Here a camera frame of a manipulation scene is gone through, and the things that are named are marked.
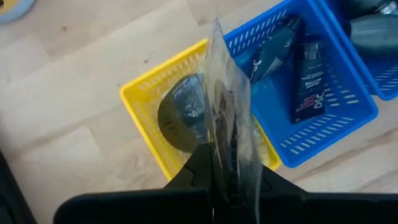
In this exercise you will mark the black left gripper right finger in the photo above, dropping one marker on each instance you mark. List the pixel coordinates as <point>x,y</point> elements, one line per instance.
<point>280,186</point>

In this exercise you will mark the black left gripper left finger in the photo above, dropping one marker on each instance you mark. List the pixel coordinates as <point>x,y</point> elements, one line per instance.
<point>199,174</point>

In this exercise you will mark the bagged black hair net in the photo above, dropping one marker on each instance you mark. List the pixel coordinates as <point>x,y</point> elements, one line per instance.
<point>180,118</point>
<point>230,93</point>

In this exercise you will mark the navy shave butter tube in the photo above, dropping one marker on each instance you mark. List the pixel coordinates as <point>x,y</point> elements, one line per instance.
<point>273,49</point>
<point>308,93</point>

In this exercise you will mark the grey roll-on deodorant bottle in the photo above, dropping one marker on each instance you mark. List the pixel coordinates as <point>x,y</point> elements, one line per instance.
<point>376,37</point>
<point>360,6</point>

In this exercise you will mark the blue plastic basket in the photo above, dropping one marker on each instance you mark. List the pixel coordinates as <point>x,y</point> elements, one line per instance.
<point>382,77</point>
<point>311,140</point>

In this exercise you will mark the yellow plastic basket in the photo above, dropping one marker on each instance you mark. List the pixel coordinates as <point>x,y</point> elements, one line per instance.
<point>140,102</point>

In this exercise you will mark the round light blue tin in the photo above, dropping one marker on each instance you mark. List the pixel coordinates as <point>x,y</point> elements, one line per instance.
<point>15,12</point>

